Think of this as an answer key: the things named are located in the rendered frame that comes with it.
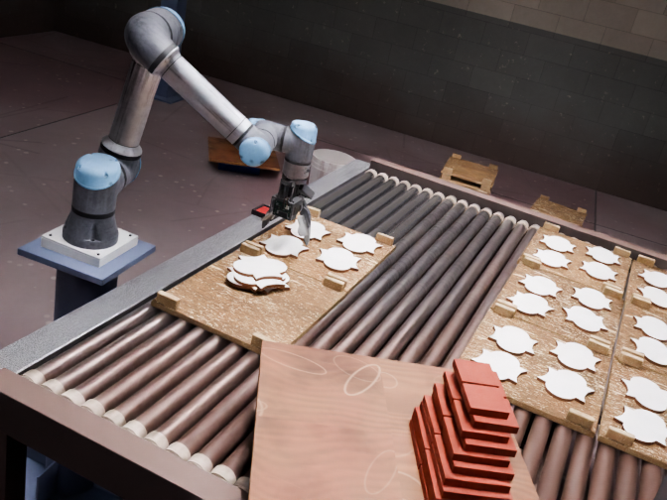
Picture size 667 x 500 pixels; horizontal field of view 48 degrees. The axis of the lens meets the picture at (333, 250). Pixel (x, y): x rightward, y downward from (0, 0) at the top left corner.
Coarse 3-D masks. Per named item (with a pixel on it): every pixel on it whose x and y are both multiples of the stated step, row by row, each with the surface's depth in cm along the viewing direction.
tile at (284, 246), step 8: (272, 240) 223; (280, 240) 224; (288, 240) 225; (296, 240) 226; (272, 248) 218; (280, 248) 219; (288, 248) 220; (296, 248) 221; (304, 248) 222; (280, 256) 216; (288, 256) 217; (296, 256) 217
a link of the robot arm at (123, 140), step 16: (160, 16) 189; (176, 16) 197; (176, 32) 195; (128, 80) 201; (144, 80) 200; (128, 96) 202; (144, 96) 203; (128, 112) 204; (144, 112) 206; (112, 128) 208; (128, 128) 206; (112, 144) 208; (128, 144) 209; (128, 160) 210; (128, 176) 212
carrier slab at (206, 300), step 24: (216, 264) 204; (192, 288) 190; (216, 288) 192; (312, 288) 203; (168, 312) 180; (192, 312) 179; (216, 312) 182; (240, 312) 184; (264, 312) 186; (288, 312) 189; (312, 312) 191; (240, 336) 174; (288, 336) 179
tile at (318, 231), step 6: (312, 222) 241; (288, 228) 234; (294, 228) 234; (312, 228) 237; (318, 228) 238; (324, 228) 239; (294, 234) 230; (312, 234) 233; (318, 234) 234; (324, 234) 235; (330, 234) 237; (318, 240) 231
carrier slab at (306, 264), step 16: (288, 224) 238; (336, 224) 247; (256, 240) 223; (272, 256) 216; (304, 256) 220; (368, 256) 229; (384, 256) 232; (304, 272) 211; (320, 272) 213; (352, 272) 217; (368, 272) 220; (352, 288) 210
